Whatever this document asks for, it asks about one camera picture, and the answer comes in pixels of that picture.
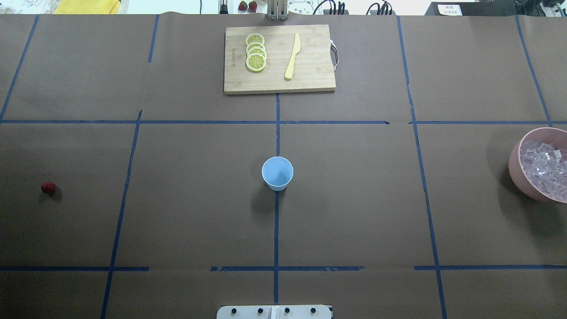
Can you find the clear ice cubes pile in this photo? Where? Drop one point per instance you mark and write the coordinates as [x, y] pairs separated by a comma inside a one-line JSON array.
[[545, 167]]

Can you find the lemon slice farthest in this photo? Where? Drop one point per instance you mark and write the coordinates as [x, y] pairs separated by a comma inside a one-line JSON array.
[[254, 38]]

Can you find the bamboo cutting board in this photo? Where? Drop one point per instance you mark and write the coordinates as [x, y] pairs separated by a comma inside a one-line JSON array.
[[314, 68]]

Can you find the light blue paper cup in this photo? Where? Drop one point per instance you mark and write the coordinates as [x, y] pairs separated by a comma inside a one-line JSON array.
[[277, 173]]

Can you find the yellow plastic knife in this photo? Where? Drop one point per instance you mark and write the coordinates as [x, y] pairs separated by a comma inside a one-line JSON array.
[[290, 69]]

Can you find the pink bowl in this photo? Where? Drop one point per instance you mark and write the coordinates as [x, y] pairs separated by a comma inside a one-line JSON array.
[[543, 134]]

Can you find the lemon slice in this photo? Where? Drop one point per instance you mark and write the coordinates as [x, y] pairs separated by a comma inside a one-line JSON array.
[[256, 64], [254, 38], [257, 53], [254, 45]]

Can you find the red strawberry on table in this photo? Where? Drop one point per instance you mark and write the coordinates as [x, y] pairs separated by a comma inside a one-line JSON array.
[[48, 188]]

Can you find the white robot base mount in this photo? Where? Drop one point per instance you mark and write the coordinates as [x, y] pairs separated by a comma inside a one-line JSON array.
[[310, 311]]

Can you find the red strawberry left background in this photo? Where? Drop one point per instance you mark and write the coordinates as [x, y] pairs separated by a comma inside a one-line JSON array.
[[243, 6]]

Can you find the lemon slice nearest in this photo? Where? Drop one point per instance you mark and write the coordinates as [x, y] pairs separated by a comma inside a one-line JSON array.
[[256, 64]]

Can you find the yellow cloth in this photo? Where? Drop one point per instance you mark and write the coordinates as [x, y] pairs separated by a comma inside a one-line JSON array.
[[89, 7]]

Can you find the aluminium frame post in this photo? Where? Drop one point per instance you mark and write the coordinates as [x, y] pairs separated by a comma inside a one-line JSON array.
[[277, 10]]

